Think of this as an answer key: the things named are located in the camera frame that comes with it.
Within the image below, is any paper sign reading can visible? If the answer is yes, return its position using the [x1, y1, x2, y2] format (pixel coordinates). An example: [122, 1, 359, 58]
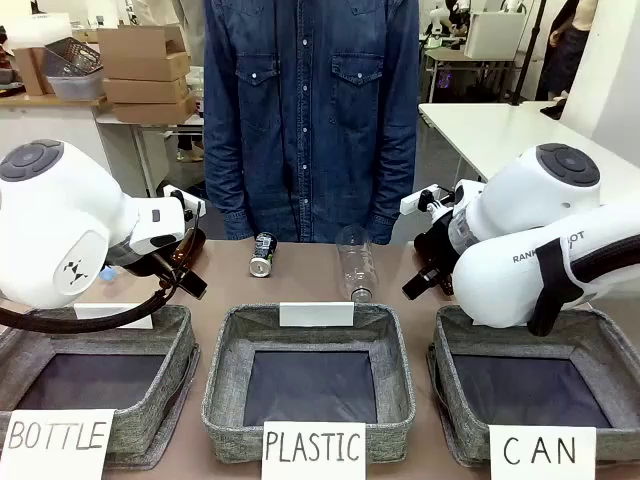
[488, 424, 598, 480]

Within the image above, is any grey fabric plastic basket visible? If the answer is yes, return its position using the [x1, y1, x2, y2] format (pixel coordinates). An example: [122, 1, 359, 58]
[201, 301, 417, 464]

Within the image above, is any grey plastic bin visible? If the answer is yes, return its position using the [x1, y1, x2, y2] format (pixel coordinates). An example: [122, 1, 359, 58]
[47, 67, 105, 101]

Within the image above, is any black tripod pole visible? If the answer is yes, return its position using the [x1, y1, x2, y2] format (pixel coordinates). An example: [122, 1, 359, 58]
[503, 0, 547, 105]

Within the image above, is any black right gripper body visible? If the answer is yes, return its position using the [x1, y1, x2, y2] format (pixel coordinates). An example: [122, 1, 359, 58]
[413, 219, 455, 282]

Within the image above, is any person's left forearm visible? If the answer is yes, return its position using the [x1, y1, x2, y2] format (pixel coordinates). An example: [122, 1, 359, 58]
[370, 124, 419, 246]

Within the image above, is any black mesh basket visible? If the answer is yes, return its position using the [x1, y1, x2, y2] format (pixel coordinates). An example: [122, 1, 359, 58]
[43, 37, 104, 77]

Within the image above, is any grey fabric can basket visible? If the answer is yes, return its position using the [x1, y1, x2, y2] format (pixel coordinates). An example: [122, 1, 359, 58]
[426, 303, 640, 469]

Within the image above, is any brown glass bottle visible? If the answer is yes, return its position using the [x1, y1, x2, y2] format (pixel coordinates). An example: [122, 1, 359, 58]
[171, 229, 208, 267]

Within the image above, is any flat closed cardboard box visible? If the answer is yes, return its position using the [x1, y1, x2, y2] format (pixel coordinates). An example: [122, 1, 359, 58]
[111, 95, 199, 125]
[102, 76, 190, 105]

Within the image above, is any grey fabric bottle basket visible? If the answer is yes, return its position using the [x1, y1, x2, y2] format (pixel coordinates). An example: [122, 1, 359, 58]
[0, 303, 201, 472]

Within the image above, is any white foam block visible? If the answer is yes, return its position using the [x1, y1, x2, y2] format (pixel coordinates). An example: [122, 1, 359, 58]
[0, 12, 74, 51]

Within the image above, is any paper sign reading bottle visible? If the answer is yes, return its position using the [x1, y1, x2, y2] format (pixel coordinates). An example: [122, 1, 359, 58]
[0, 409, 118, 480]

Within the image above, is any background person dark skirt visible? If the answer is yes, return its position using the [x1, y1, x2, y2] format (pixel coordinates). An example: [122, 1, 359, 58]
[536, 0, 600, 103]

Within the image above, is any white card on can basket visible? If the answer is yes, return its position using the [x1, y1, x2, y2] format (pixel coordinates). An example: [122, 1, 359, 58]
[471, 318, 529, 330]

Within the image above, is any black strap on arm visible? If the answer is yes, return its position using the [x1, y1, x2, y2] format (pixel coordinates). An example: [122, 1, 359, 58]
[527, 238, 577, 338]

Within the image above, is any person's right forearm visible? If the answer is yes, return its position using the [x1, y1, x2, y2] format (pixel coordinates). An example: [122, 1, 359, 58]
[203, 124, 252, 241]

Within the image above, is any small upright cardboard box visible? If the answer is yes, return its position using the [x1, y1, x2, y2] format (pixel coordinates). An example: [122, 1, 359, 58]
[12, 46, 56, 97]

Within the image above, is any paper sign reading plastic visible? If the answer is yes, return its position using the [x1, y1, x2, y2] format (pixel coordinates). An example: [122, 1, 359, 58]
[260, 420, 368, 480]

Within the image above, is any white background desk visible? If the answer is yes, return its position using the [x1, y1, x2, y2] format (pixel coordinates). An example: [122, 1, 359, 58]
[0, 93, 206, 199]

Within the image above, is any person in denim shirt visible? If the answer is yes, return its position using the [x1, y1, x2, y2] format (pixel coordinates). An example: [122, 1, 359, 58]
[202, 0, 421, 246]

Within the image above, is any open cardboard box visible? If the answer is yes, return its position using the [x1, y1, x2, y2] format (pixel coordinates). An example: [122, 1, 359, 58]
[96, 25, 191, 82]

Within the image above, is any white box on desk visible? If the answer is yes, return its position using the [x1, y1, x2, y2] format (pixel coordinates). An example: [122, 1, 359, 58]
[463, 10, 527, 61]

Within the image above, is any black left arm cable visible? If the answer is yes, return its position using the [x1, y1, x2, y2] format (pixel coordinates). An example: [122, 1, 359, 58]
[0, 200, 207, 335]

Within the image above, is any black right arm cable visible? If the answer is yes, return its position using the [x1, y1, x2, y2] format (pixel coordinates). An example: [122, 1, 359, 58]
[564, 243, 640, 301]

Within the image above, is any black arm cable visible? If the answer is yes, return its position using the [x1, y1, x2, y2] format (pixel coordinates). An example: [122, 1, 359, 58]
[564, 243, 640, 301]
[0, 200, 207, 335]

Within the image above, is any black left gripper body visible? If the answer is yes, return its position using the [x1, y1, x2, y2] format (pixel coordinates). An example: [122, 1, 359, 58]
[105, 243, 177, 282]

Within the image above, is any white side table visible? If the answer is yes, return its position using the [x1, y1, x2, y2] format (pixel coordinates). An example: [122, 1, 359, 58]
[417, 100, 640, 184]

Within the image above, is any clear plastic bottle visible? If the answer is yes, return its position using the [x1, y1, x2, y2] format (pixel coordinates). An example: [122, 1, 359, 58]
[335, 224, 375, 304]

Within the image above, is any background desk with legs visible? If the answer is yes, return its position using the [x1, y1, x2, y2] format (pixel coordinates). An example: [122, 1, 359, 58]
[419, 45, 517, 105]

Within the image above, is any aluminium drink can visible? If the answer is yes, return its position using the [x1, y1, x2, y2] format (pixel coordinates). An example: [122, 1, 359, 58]
[248, 231, 279, 279]

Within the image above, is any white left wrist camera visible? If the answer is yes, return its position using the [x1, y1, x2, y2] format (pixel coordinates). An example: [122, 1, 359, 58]
[162, 185, 207, 214]

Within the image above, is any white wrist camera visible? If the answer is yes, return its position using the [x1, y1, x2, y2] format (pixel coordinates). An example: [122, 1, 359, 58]
[399, 185, 459, 217]
[162, 185, 207, 214]

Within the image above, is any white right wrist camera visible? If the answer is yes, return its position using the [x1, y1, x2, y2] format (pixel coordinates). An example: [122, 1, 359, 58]
[399, 185, 459, 217]

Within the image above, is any white card on bottle basket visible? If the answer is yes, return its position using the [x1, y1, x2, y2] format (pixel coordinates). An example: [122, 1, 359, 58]
[73, 302, 155, 331]

